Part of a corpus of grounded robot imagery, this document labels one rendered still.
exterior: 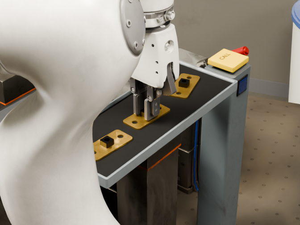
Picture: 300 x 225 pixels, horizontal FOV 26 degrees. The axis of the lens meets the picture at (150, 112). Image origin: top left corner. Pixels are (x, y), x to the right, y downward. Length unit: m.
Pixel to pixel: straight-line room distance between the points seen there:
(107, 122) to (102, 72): 0.59
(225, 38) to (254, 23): 0.17
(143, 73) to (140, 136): 0.10
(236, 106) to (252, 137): 0.56
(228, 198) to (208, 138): 0.16
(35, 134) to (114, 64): 0.11
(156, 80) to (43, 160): 0.47
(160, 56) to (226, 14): 2.32
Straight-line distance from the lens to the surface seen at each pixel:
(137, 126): 1.08
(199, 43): 3.41
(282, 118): 1.98
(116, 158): 1.01
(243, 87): 1.31
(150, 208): 1.18
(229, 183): 1.44
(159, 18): 0.98
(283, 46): 3.32
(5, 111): 1.45
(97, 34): 0.49
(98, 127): 1.09
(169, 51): 1.01
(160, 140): 1.04
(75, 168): 0.61
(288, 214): 1.64
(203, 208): 1.50
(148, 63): 1.02
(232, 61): 1.29
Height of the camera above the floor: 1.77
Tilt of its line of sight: 33 degrees down
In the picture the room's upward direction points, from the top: straight up
